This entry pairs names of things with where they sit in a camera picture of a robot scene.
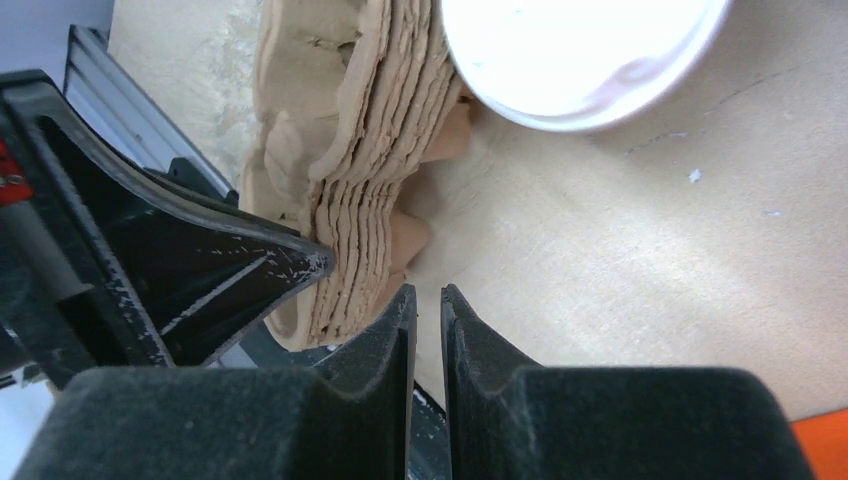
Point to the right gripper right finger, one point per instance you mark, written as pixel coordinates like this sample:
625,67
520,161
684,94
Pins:
511,418

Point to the white cup lid picked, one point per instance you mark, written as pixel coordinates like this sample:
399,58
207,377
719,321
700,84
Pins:
577,66

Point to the pulp cup carrier tray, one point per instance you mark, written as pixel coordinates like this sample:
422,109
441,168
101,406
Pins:
351,97

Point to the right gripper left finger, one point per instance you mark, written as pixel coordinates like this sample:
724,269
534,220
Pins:
347,416

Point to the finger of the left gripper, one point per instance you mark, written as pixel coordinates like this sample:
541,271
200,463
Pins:
106,263

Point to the orange paper bag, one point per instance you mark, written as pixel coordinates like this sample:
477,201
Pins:
823,439

